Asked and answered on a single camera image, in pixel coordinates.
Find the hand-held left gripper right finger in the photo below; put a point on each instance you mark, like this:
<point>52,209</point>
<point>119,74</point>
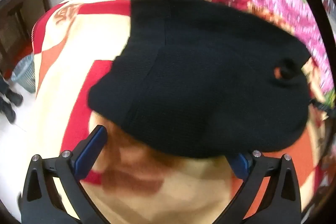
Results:
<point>240,164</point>

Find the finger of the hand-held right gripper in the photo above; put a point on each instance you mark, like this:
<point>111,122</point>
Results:
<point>324,108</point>

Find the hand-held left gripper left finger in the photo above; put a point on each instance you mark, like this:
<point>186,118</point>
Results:
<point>92,150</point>

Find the black pants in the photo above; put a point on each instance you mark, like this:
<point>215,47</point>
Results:
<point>197,69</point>

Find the checked red yellow printed blanket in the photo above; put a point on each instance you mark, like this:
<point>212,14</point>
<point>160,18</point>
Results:
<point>65,69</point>

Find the black shoe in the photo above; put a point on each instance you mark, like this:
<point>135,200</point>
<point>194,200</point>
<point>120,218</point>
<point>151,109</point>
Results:
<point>14,98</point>
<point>8,112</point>

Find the grey mesh basket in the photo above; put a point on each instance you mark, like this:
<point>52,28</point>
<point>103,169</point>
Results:
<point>25,74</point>

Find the pink printed quilt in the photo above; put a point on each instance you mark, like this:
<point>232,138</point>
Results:
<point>288,3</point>

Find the dark wooden table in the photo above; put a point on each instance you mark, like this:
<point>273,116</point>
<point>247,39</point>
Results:
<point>18,19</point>

